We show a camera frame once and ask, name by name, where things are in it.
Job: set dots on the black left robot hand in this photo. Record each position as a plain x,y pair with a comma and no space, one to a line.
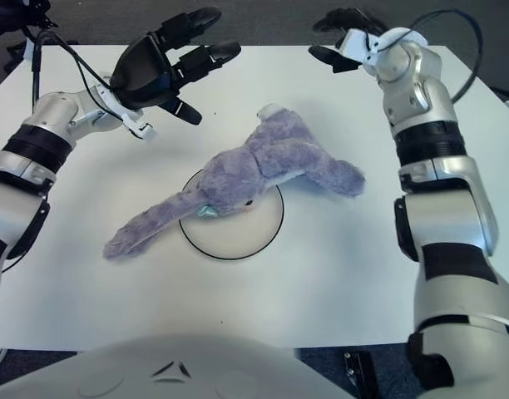
142,75

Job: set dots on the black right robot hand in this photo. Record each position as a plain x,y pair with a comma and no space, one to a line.
333,58

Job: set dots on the purple plush bunny doll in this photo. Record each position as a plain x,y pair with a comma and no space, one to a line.
254,166

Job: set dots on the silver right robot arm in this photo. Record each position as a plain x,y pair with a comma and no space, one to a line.
437,187

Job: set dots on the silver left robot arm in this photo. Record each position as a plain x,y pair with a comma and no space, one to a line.
42,137

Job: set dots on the white plate with black rim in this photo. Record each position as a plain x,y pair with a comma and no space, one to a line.
238,237

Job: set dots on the white right wrist sensor box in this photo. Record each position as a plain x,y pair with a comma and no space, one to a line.
356,43

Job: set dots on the white wrist sensor box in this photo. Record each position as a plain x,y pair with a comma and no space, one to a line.
356,43
140,126

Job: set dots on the white left wrist sensor box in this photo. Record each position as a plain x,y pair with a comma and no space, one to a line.
140,126

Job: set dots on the black office chair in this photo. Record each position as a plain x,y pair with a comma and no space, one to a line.
1,16

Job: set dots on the grey robot torso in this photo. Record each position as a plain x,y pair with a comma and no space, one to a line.
175,370

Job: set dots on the black metal bracket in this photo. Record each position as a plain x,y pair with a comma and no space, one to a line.
360,374

